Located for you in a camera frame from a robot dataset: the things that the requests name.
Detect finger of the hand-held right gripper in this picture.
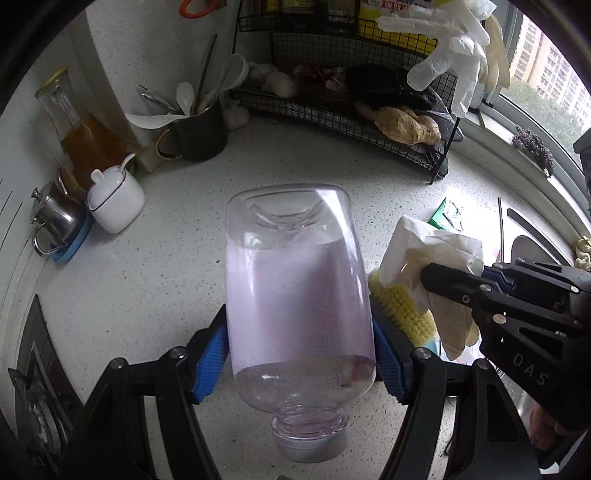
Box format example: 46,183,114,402
480,260,583,305
420,262,491,308

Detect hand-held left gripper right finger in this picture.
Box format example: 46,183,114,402
370,316,527,480

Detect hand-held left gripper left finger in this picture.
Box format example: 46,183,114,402
69,304,230,480

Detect cream rubber glove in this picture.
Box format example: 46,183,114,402
379,215,485,361

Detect yellow bristle brush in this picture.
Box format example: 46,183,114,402
368,270,439,356

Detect clear plastic bottle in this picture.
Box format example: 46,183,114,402
225,184,377,462

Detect person's right hand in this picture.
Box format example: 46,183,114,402
529,405,575,452

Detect stainless steel sink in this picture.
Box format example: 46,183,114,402
496,196,591,273

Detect beige dish rag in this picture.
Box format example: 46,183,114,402
574,235,591,271

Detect green white carton box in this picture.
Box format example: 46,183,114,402
429,198,465,232

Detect steel wool scrubber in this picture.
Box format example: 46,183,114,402
512,127,556,177

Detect ginger root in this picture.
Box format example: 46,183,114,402
373,105,441,146

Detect black gas stove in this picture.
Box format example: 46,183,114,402
9,295,84,467

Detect blue round coaster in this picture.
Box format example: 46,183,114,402
52,215,95,264

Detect white lidded sugar jar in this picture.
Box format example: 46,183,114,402
87,154,146,234

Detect apartment buildings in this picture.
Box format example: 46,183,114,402
508,21,591,125

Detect black plastic bag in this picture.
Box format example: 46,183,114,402
344,64,455,139

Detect steel teapot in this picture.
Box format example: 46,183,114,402
30,168,88,257

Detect cream hanging cloth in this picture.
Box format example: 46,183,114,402
480,16,511,90

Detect black mug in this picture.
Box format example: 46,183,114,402
154,104,229,163

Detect clear disposable glove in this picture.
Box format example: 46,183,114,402
376,0,492,118

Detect small red shallots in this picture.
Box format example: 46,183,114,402
293,65,347,90

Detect garlic bulb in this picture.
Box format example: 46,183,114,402
224,102,250,129
249,62,280,84
268,73,298,97

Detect glass carafe amber liquid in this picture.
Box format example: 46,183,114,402
34,67,134,185

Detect thin metal utensil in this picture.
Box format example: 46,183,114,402
139,84,178,114

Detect dark chopsticks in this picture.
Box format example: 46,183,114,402
191,34,218,114

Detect black wire rack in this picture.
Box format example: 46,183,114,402
229,0,465,185

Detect grey window frame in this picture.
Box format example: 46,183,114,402
462,0,591,241

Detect orange handled scissors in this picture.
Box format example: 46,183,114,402
179,0,222,18

